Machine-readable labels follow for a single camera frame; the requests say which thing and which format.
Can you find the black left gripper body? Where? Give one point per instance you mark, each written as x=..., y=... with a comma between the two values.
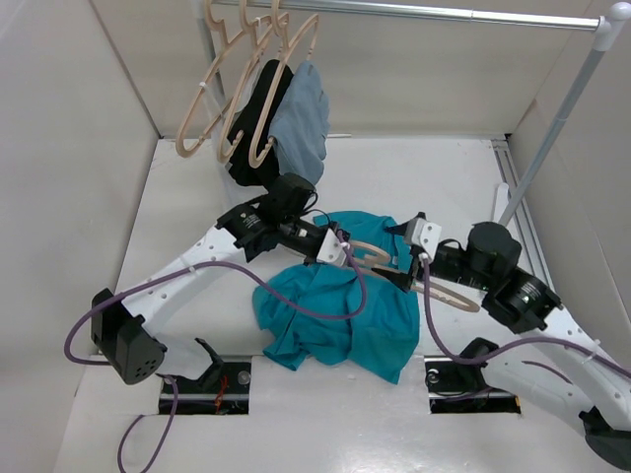
x=321, y=231

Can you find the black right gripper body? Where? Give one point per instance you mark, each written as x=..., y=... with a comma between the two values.
x=404, y=277

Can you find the beige wooden hanger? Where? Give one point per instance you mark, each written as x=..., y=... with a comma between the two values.
x=373, y=261

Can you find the teal t shirt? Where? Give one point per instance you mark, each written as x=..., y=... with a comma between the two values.
x=328, y=314

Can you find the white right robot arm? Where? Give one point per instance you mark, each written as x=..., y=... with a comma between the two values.
x=551, y=362

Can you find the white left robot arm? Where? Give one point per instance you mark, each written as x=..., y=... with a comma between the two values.
x=127, y=328

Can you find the grey-blue hanging shirt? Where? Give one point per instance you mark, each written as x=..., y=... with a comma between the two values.
x=301, y=124

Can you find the beige hanger middle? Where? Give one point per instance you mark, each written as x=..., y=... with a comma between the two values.
x=259, y=31

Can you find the beige hanger far left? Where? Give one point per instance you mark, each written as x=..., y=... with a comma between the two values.
x=217, y=47

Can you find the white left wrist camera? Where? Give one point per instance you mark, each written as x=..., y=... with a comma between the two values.
x=332, y=249

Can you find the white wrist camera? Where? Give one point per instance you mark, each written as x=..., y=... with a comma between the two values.
x=332, y=249
x=424, y=235

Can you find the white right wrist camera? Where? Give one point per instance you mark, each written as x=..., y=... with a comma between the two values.
x=424, y=235

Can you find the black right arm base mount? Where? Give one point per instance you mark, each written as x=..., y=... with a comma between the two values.
x=461, y=389

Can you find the aluminium rail on table edge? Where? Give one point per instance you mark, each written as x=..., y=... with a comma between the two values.
x=521, y=224

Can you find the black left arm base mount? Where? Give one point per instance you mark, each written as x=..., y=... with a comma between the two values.
x=223, y=389

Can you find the white clothes rack frame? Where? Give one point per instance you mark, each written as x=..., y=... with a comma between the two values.
x=605, y=29

